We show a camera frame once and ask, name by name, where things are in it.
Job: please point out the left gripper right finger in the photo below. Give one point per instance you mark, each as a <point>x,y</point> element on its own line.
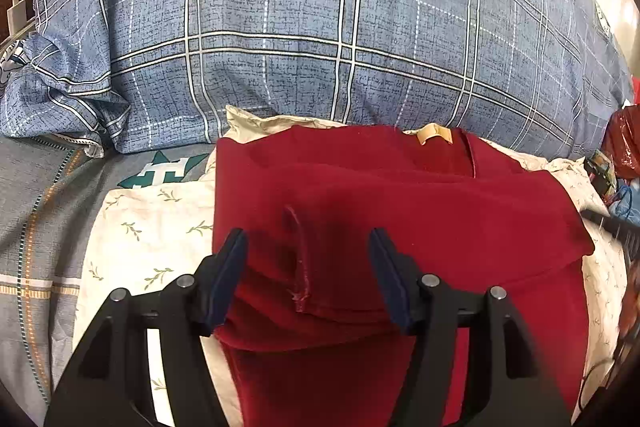
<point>505,384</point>

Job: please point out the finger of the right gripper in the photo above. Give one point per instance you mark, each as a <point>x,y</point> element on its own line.
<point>622,230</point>

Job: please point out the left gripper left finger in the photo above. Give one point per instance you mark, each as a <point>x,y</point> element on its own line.
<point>107,380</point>

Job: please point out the dark red garment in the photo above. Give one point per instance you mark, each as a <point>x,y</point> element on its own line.
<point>308,338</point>

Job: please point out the light blue denim clothing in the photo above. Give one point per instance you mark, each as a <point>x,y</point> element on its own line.
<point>626,205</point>

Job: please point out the red plastic bag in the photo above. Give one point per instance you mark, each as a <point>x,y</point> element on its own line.
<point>621,142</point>

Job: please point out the cream leaf-print pillow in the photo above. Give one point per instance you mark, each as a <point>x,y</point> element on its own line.
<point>144,237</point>

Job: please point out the grey patterned bed sheet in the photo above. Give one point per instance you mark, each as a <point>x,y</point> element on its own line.
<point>50,195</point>

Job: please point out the blue plaid quilt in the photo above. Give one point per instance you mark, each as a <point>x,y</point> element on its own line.
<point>539,76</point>

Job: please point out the white charger with cable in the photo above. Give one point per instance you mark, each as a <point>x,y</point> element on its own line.
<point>16,16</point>

